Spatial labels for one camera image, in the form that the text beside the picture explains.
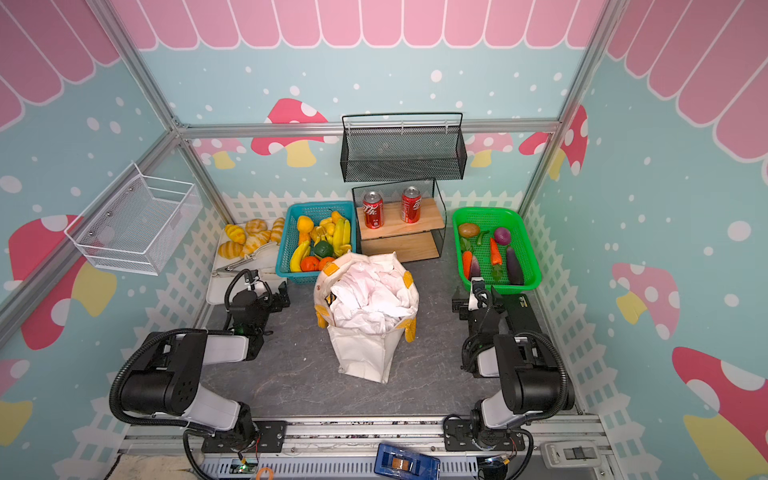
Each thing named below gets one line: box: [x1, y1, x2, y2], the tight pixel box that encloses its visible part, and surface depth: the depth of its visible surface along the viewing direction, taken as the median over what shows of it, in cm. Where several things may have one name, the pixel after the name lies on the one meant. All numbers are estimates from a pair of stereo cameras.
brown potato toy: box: [458, 223, 480, 238], surface depth 115 cm
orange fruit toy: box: [300, 256, 320, 272], surface depth 102 cm
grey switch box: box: [541, 441, 602, 469], surface depth 71 cm
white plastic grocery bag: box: [327, 258, 418, 333], surface depth 80 cm
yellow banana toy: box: [290, 241, 311, 273], surface depth 107 cm
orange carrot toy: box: [490, 238, 502, 266], surface depth 114 cm
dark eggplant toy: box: [506, 247, 525, 285], surface depth 105 cm
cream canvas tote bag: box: [314, 252, 420, 384], surface depth 80 cm
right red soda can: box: [401, 186, 423, 224], surface depth 94 cm
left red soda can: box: [362, 191, 384, 230], surface depth 93 cm
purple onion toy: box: [494, 227, 511, 246], surface depth 114 cm
